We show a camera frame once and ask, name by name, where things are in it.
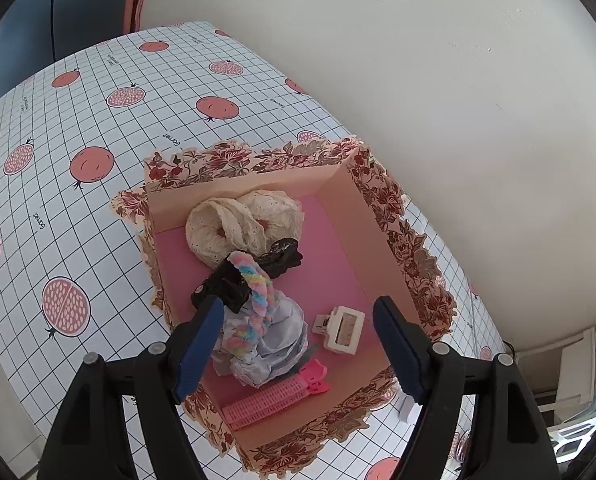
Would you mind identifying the cream lace scrunchie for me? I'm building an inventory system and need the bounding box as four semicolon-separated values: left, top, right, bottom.
184;189;305;269

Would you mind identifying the black hair claw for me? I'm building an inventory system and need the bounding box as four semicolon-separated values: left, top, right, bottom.
190;236;305;314

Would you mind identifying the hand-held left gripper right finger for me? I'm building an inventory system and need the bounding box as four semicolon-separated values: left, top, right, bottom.
372;295;563;480

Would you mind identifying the pink hair clip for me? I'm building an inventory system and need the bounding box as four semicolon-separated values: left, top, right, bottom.
220;359;332;432

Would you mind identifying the pale lilac fabric scrunchie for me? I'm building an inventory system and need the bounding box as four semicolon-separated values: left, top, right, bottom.
212;294;309;387

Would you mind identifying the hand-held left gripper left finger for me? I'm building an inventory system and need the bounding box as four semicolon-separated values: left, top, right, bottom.
36;294;226;480

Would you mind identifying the floral pink cardboard box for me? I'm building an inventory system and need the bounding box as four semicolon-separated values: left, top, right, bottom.
109;136;460;479

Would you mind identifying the pomegranate print desktop tablecloth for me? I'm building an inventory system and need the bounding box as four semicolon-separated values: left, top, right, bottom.
0;21;510;480

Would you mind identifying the rainbow braided hair tie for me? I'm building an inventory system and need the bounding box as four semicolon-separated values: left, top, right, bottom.
224;250;275;362

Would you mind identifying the white storage organiser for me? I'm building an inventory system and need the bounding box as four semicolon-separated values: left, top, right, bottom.
514;326;596;412

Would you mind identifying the cream hair claw clip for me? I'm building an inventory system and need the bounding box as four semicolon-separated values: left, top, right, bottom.
311;305;367;357

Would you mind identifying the dark monitor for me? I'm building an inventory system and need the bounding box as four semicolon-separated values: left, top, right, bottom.
0;0;134;101

